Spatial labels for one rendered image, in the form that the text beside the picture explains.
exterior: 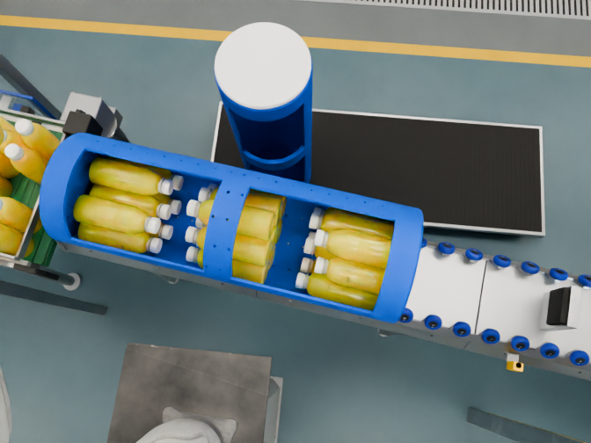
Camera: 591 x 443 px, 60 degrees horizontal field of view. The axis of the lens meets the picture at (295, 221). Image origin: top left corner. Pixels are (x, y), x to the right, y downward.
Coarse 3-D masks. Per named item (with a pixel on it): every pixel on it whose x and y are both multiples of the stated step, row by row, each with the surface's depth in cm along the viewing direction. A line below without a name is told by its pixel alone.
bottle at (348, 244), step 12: (324, 240) 118; (336, 240) 117; (348, 240) 116; (360, 240) 116; (372, 240) 116; (384, 240) 117; (336, 252) 117; (348, 252) 116; (360, 252) 116; (372, 252) 115; (384, 252) 115; (372, 264) 117; (384, 264) 116
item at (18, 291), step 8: (0, 280) 152; (0, 288) 153; (8, 288) 156; (16, 288) 160; (24, 288) 165; (32, 288) 169; (16, 296) 161; (24, 296) 166; (32, 296) 170; (40, 296) 176; (48, 296) 181; (56, 296) 186; (64, 296) 192; (56, 304) 187; (64, 304) 193; (72, 304) 199; (80, 304) 206; (88, 304) 213; (96, 304) 220; (96, 312) 222; (104, 312) 230
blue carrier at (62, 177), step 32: (64, 160) 119; (128, 160) 121; (160, 160) 121; (192, 160) 124; (64, 192) 117; (192, 192) 142; (224, 192) 116; (288, 192) 117; (320, 192) 119; (64, 224) 120; (192, 224) 142; (224, 224) 114; (288, 224) 140; (416, 224) 114; (128, 256) 124; (160, 256) 134; (224, 256) 115; (288, 256) 139; (416, 256) 111; (256, 288) 122; (288, 288) 131; (384, 288) 112; (384, 320) 120
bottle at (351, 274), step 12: (324, 264) 121; (336, 264) 120; (348, 264) 119; (360, 264) 120; (336, 276) 119; (348, 276) 119; (360, 276) 118; (372, 276) 118; (360, 288) 120; (372, 288) 119
